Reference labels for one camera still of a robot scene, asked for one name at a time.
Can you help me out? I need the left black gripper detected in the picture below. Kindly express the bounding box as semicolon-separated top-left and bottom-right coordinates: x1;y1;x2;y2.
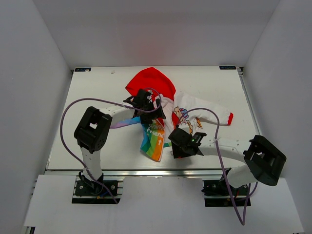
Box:
139;98;165;124

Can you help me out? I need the red white rainbow kids jacket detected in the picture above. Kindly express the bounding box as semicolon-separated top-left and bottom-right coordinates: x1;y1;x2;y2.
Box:
112;67;234;162

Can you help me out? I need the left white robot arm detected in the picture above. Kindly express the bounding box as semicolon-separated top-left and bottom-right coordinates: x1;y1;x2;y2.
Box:
74;88;166;195

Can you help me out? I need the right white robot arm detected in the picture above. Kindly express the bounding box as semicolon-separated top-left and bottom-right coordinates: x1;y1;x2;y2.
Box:
169;128;287;195

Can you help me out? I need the left blue corner label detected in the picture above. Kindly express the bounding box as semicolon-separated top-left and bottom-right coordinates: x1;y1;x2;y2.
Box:
74;67;91;72

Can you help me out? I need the blue corner label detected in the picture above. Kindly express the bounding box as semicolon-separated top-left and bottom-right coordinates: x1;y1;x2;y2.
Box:
74;67;91;72
219;65;236;70

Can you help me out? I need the right blue corner label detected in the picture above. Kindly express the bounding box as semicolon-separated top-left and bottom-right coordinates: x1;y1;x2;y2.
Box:
219;65;236;70

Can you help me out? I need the aluminium table front rail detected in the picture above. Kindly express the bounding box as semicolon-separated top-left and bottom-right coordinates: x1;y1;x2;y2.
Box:
45;168;244;178

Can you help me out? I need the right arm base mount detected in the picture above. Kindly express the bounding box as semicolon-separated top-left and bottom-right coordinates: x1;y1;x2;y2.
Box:
201;174;251;207

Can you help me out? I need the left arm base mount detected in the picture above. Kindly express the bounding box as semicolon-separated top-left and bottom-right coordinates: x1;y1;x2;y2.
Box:
72;172;123;205

